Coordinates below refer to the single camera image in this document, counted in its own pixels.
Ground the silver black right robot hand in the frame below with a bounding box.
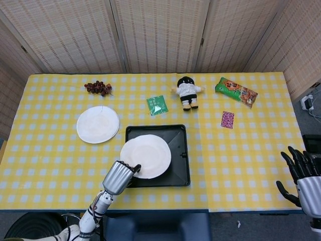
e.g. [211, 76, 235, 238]
[275, 146, 321, 218]

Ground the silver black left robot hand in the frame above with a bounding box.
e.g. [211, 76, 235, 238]
[102, 160, 142, 196]

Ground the white paper plate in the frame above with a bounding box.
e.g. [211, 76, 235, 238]
[120, 134, 172, 180]
[76, 105, 120, 144]

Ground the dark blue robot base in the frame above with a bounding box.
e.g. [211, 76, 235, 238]
[104, 213, 211, 241]

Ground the black square plastic tray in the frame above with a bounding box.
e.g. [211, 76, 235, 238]
[125, 124, 191, 188]

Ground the yellow white checkered tablecloth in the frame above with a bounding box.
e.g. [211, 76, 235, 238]
[0, 72, 307, 213]

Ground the green sachet packet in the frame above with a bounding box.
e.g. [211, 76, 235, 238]
[146, 95, 169, 116]

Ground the white power adapter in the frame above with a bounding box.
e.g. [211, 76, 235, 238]
[300, 94, 314, 111]

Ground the black ribbed round object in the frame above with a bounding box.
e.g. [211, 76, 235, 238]
[10, 212, 68, 239]

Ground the dark red grape bunch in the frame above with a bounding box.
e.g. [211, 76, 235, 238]
[84, 80, 113, 97]

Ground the purple patterned card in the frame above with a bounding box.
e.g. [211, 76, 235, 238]
[220, 110, 235, 129]

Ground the plush doll white shirt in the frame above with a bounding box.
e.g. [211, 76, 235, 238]
[171, 76, 206, 111]

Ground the green orange snack bag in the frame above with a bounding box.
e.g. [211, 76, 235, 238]
[215, 77, 259, 109]

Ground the woven folding screen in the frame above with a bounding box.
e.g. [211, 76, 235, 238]
[0, 0, 321, 141]

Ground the chrome stool ring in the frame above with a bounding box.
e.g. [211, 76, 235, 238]
[61, 212, 86, 235]

